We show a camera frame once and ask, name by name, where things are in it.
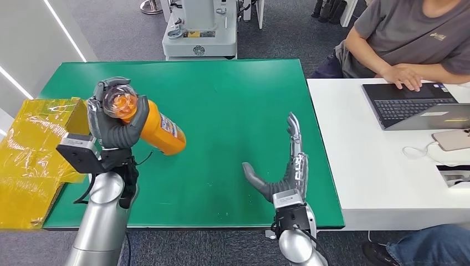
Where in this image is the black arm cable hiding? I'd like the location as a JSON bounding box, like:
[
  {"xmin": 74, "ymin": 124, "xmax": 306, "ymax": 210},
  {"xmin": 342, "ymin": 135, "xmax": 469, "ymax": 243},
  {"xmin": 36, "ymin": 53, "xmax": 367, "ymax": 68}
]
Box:
[
  {"xmin": 73, "ymin": 172, "xmax": 134, "ymax": 266},
  {"xmin": 270, "ymin": 220, "xmax": 329, "ymax": 266}
]

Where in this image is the orange plastic bottle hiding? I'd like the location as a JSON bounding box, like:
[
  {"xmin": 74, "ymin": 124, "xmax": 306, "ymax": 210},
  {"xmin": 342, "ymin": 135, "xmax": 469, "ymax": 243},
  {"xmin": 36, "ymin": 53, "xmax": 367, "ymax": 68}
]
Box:
[{"xmin": 103, "ymin": 85, "xmax": 187, "ymax": 156}]

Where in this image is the person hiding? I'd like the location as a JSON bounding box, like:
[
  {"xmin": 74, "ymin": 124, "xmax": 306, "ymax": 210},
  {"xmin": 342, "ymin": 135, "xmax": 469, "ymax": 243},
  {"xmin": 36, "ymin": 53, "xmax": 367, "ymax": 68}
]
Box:
[{"xmin": 312, "ymin": 0, "xmax": 470, "ymax": 92}]

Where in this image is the thin black wire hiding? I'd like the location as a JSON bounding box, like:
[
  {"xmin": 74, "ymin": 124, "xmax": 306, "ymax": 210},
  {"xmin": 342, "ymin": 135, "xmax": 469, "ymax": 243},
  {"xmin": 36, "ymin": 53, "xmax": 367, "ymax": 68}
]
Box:
[{"xmin": 135, "ymin": 150, "xmax": 155, "ymax": 167}]

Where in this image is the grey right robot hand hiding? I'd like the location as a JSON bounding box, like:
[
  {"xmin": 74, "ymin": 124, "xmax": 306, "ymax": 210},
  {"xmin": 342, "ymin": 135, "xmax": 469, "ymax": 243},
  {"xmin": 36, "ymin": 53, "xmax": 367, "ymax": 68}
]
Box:
[{"xmin": 242, "ymin": 111, "xmax": 309, "ymax": 204}]

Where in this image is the person's right hand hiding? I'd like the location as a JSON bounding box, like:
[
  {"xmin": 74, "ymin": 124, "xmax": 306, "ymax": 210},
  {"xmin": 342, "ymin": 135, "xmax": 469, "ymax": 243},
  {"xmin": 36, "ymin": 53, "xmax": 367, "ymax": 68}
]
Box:
[{"xmin": 381, "ymin": 63, "xmax": 423, "ymax": 92}]

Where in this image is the chrome stand base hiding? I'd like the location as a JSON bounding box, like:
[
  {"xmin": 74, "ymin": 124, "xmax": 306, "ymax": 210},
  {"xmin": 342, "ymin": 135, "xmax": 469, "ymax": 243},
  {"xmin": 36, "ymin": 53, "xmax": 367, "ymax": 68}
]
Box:
[{"xmin": 139, "ymin": 0, "xmax": 164, "ymax": 16}]

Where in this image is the white machine base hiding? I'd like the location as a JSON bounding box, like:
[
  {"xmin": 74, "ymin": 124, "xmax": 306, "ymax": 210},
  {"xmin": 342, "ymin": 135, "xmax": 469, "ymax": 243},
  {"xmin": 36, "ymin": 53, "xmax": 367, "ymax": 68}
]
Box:
[{"xmin": 161, "ymin": 0, "xmax": 238, "ymax": 62}]

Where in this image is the black laptop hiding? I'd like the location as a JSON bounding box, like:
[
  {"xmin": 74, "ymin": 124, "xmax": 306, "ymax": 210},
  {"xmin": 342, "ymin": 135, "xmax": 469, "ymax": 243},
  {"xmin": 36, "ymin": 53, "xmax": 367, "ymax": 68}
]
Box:
[{"xmin": 361, "ymin": 82, "xmax": 459, "ymax": 131}]

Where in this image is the white cable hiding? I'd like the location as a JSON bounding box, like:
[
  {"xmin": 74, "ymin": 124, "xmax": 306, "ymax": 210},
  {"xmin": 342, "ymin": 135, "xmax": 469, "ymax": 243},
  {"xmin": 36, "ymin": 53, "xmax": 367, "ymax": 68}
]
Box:
[{"xmin": 402, "ymin": 141, "xmax": 447, "ymax": 164}]

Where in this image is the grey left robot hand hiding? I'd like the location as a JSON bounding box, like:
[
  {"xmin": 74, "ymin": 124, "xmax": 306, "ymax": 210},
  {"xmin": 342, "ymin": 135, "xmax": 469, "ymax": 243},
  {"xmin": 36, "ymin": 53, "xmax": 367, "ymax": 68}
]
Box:
[{"xmin": 86, "ymin": 76, "xmax": 151, "ymax": 150}]

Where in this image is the dark shoe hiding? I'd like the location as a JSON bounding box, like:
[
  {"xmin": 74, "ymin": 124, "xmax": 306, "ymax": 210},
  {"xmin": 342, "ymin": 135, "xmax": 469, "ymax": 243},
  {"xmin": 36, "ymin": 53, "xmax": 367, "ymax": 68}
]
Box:
[{"xmin": 362, "ymin": 241, "xmax": 401, "ymax": 266}]

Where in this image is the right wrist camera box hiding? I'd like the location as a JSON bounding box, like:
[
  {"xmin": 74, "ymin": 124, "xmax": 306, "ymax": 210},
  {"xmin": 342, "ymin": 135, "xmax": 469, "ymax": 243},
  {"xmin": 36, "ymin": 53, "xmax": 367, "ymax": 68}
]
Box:
[{"xmin": 272, "ymin": 189, "xmax": 311, "ymax": 233}]

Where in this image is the pale pink phone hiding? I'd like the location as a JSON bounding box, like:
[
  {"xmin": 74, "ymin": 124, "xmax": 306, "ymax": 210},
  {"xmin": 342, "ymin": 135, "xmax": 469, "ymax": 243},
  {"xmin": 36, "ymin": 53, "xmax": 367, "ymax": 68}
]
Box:
[{"xmin": 431, "ymin": 129, "xmax": 470, "ymax": 152}]

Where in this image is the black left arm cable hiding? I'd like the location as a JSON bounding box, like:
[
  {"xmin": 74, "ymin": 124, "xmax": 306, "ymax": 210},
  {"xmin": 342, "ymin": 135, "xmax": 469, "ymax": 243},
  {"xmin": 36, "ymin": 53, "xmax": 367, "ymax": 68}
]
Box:
[{"xmin": 73, "ymin": 172, "xmax": 134, "ymax": 266}]

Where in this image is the person's leg in jeans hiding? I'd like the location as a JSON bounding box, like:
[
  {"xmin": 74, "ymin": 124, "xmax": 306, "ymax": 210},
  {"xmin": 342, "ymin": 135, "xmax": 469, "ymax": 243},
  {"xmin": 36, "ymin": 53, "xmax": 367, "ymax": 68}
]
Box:
[{"xmin": 385, "ymin": 224, "xmax": 470, "ymax": 266}]

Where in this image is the grey laptop lid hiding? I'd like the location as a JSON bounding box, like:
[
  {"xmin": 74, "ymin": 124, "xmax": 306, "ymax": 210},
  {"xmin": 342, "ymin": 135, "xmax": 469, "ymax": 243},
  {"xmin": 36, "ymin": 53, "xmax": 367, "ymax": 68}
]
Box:
[{"xmin": 385, "ymin": 103, "xmax": 470, "ymax": 132}]

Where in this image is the yellow film wrapped cardboard box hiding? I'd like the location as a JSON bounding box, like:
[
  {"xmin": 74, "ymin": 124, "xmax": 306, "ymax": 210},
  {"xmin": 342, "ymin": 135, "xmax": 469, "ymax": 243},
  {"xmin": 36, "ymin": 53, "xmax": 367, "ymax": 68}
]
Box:
[{"xmin": 0, "ymin": 97, "xmax": 91, "ymax": 231}]

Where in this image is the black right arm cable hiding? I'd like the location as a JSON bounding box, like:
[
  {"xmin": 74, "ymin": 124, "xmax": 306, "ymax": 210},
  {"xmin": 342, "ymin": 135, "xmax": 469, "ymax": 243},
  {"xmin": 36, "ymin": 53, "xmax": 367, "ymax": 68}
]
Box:
[{"xmin": 270, "ymin": 220, "xmax": 329, "ymax": 266}]

